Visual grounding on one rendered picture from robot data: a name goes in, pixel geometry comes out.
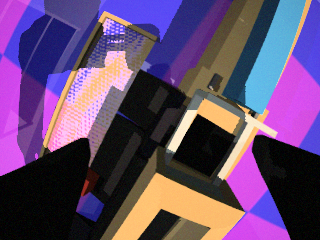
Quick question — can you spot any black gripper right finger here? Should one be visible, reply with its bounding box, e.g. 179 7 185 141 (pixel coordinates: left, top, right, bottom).
252 135 320 240

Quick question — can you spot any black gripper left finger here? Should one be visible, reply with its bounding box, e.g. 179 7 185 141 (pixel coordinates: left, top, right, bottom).
0 137 91 240

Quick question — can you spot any red block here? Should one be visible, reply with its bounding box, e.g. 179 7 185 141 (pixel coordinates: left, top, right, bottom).
81 168 99 196

